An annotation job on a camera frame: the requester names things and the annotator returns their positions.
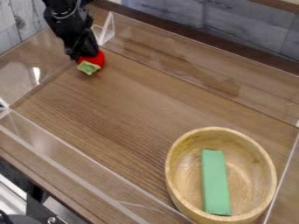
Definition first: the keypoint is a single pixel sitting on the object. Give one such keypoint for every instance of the black clamp with cable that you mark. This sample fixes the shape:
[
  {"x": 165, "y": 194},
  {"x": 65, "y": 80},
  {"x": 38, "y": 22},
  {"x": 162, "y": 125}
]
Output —
[{"x": 25, "y": 210}]

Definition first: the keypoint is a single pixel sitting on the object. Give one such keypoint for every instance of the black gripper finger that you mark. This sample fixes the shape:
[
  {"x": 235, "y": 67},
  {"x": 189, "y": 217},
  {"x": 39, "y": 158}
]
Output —
[{"x": 86, "y": 46}]

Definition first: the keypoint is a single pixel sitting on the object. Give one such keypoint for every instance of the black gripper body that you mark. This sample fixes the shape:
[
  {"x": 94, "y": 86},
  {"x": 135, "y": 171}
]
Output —
[{"x": 69, "y": 27}]

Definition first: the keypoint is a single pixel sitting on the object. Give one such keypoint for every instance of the clear acrylic tray enclosure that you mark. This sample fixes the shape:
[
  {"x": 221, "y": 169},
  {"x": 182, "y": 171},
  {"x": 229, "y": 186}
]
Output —
[{"x": 90, "y": 136}]

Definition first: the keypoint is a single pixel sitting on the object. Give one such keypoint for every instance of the green rectangular block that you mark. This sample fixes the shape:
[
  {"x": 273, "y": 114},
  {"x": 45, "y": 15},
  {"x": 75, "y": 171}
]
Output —
[{"x": 215, "y": 186}]

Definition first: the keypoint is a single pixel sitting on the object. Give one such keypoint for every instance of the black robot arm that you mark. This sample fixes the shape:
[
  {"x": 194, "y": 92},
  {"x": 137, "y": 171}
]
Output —
[{"x": 67, "y": 16}]

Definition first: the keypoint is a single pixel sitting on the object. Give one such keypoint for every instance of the wooden oval bowl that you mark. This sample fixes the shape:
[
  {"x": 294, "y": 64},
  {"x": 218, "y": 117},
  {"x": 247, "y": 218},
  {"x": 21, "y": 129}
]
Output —
[{"x": 250, "y": 170}]

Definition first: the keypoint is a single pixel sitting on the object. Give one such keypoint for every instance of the red felt fruit green leaf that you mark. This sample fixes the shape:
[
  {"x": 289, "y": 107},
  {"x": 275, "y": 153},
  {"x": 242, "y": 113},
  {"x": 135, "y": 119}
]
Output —
[{"x": 91, "y": 64}]

